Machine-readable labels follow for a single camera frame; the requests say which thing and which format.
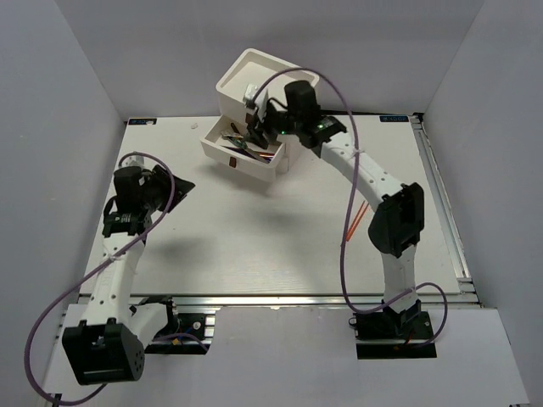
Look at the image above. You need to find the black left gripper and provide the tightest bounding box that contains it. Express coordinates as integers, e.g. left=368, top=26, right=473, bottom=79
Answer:
left=139, top=164, right=195, bottom=214

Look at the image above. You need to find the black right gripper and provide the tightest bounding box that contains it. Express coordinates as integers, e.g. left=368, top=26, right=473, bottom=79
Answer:
left=241, top=102, right=300, bottom=152

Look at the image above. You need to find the white drawer box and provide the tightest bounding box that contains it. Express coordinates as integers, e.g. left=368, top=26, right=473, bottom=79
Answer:
left=200, top=48, right=320, bottom=182

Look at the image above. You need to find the orange chopstick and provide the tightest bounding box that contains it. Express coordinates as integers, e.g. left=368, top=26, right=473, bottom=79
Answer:
left=345, top=203, right=367, bottom=241
left=346, top=205, right=369, bottom=241

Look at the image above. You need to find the green handled knife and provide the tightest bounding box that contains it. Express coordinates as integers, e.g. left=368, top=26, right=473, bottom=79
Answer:
left=229, top=137, right=252, bottom=152

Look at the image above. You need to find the dark blue knife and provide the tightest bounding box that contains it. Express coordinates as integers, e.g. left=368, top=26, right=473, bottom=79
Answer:
left=226, top=147, right=269, bottom=163

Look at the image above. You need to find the rainbow iridescent knife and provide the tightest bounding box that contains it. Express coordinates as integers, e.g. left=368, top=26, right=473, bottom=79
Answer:
left=257, top=152, right=274, bottom=163

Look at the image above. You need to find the small silver knife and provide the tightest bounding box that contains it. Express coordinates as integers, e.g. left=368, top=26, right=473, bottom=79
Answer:
left=230, top=123, right=242, bottom=136

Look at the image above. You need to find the ornate silver knife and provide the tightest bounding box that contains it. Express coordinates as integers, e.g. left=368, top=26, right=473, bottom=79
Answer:
left=221, top=131, right=245, bottom=142

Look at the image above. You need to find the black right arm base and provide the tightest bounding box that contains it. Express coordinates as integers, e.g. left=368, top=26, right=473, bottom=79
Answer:
left=349, top=311, right=437, bottom=360

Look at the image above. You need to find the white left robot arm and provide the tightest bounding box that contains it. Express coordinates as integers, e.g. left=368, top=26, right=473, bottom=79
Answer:
left=62, top=165, right=195, bottom=385

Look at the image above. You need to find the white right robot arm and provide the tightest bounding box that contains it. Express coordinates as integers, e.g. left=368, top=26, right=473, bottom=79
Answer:
left=244, top=81, right=424, bottom=338

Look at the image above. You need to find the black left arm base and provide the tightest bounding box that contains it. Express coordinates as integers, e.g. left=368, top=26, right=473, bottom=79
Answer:
left=130, top=296, right=210, bottom=355

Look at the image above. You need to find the left black XDOF label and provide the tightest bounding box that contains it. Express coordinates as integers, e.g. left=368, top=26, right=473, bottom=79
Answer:
left=127, top=118, right=157, bottom=125

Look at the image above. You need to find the black xdof label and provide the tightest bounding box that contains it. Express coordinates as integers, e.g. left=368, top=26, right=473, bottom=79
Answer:
left=379, top=114, right=410, bottom=123
left=127, top=118, right=157, bottom=125

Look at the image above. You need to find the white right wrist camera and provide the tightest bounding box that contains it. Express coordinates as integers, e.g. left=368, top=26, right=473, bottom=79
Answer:
left=243, top=84, right=268, bottom=118

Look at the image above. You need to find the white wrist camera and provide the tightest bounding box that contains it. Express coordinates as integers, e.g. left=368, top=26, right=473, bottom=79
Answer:
left=122, top=154, right=145, bottom=168
left=243, top=84, right=268, bottom=118

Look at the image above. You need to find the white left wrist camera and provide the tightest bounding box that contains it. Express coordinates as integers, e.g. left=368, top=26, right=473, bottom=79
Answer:
left=122, top=154, right=145, bottom=168

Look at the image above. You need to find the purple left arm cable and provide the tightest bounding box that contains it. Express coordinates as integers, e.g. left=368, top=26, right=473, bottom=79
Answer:
left=24, top=153, right=211, bottom=404

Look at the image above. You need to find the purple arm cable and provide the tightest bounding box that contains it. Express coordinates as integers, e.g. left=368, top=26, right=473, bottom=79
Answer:
left=249, top=67, right=449, bottom=349
left=24, top=153, right=211, bottom=404

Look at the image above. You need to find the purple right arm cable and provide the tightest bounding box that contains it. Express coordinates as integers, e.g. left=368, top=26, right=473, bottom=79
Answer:
left=249, top=67, right=449, bottom=349

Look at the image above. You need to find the aluminium table frame rail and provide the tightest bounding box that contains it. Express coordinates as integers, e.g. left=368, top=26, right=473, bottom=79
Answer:
left=410, top=113, right=483, bottom=308

